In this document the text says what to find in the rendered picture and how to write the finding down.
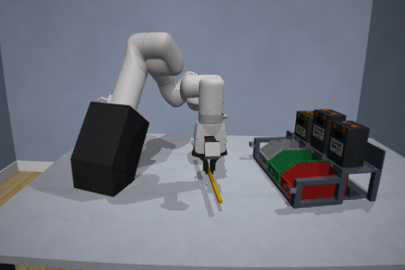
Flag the dark grey metal shelf rack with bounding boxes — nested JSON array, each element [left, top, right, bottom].
[[249, 131, 386, 209]]

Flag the grey open bin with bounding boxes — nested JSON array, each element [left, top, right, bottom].
[[258, 139, 306, 169]]

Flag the red bin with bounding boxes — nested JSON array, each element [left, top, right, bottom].
[[280, 162, 338, 199]]

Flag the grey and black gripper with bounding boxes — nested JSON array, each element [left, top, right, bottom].
[[192, 121, 228, 175]]

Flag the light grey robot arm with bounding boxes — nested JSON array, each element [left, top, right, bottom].
[[97, 32, 228, 159]]

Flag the yellow bar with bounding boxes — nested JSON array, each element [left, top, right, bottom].
[[208, 167, 222, 203]]

